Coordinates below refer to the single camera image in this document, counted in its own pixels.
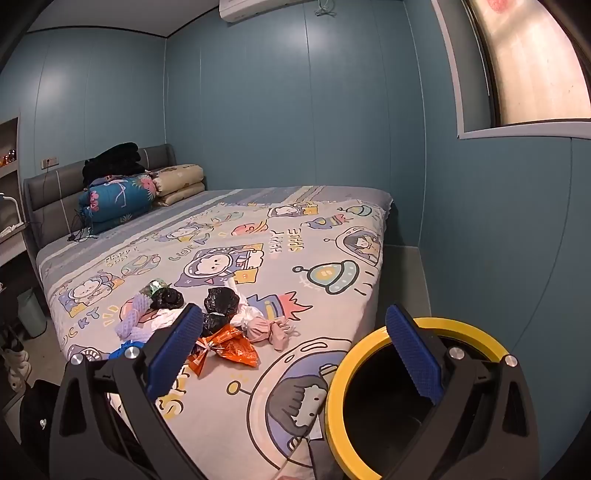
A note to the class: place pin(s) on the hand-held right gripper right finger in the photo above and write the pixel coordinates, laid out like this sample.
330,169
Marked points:
413,350

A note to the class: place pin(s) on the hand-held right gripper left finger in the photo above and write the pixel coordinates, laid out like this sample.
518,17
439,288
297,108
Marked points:
175,346

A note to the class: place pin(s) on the small black plastic bag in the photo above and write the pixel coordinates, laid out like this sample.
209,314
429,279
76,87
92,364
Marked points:
166,299

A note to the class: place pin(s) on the purple foam net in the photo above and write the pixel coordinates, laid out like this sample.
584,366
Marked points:
131,316

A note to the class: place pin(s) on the blue wrapper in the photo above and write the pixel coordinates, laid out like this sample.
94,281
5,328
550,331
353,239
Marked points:
121,353

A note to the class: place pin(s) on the large orange wrapper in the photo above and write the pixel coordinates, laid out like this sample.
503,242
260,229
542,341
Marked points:
231,348

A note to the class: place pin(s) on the large black plastic bag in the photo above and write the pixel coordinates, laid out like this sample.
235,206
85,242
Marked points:
221,302

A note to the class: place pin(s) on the yellow-rimmed black trash bin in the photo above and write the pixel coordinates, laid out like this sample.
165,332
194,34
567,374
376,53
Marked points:
351,369

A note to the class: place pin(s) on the small orange wrapper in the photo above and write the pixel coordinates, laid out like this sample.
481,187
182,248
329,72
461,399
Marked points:
199,364

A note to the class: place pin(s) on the green wrapper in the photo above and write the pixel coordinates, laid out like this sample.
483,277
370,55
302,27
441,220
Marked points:
152,288

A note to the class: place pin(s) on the twisted white plastic bag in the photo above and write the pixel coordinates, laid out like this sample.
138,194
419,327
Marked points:
249,316

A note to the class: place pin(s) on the green waste basket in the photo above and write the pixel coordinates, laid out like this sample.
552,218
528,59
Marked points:
30,311

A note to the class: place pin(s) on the bed with cartoon printed sheet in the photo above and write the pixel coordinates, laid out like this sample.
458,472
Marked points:
300,240

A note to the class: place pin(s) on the blue floral folded quilt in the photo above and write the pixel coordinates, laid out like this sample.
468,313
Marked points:
115,198

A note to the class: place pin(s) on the beige pillows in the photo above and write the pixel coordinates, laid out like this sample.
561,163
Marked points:
180,180

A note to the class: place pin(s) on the grey desk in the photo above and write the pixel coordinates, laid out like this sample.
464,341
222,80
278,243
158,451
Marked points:
11,244

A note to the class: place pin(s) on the grey padded headboard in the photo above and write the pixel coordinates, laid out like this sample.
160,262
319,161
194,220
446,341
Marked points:
51,194

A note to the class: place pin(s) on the black clothing pile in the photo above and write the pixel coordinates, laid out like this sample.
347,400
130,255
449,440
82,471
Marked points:
113,159

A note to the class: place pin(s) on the white desk lamp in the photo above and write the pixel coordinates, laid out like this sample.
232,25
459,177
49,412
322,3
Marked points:
14,203

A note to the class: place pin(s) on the grey-framed window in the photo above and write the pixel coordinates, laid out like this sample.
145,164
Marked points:
531,69

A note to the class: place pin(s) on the white air conditioner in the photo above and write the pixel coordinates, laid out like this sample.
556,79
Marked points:
249,9

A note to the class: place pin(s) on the white wall socket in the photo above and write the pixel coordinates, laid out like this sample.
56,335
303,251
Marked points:
49,162

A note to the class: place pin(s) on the wall shelf with lights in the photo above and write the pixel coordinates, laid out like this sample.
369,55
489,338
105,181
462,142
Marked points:
9,138

